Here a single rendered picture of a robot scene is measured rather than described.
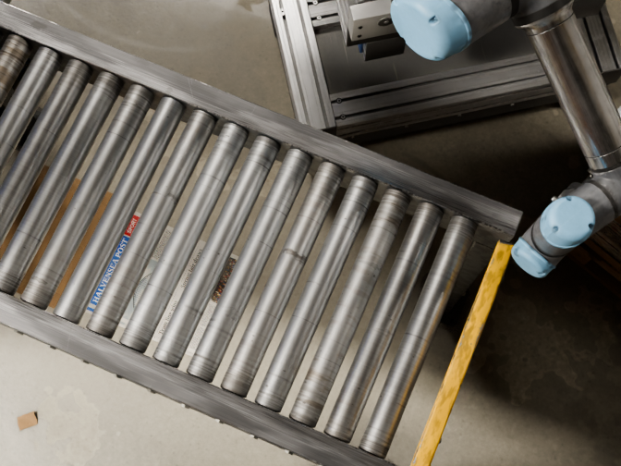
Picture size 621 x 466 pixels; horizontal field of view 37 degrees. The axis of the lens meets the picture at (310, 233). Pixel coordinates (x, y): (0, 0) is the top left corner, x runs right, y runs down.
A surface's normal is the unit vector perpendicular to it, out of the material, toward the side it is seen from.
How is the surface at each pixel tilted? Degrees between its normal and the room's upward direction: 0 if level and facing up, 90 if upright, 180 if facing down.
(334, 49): 0
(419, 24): 87
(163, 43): 0
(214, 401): 0
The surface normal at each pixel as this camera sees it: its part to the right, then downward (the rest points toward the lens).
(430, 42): -0.76, 0.62
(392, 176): 0.00, -0.25
